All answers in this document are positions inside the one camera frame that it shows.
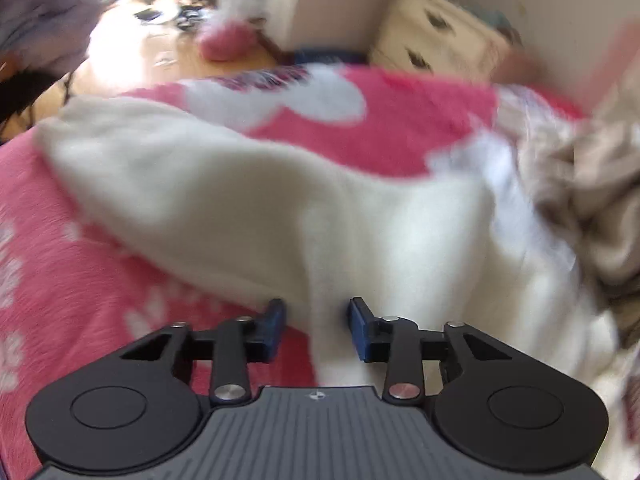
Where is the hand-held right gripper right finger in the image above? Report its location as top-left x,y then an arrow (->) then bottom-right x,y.
347,296 -> 513,403

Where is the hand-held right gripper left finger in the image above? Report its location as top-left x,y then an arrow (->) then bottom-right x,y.
120,297 -> 288,406

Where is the white fluffy sweater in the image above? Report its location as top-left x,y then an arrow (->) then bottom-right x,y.
35,95 -> 621,396

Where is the pink floral blanket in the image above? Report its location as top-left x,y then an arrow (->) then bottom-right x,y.
0,62 -> 640,480

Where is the beige garment with dark stripes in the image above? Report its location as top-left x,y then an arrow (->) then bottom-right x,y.
520,75 -> 640,351

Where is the pink plastic bag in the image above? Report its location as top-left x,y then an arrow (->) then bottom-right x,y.
197,20 -> 266,63

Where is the cream nightstand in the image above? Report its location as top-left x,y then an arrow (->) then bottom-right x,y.
367,0 -> 526,83

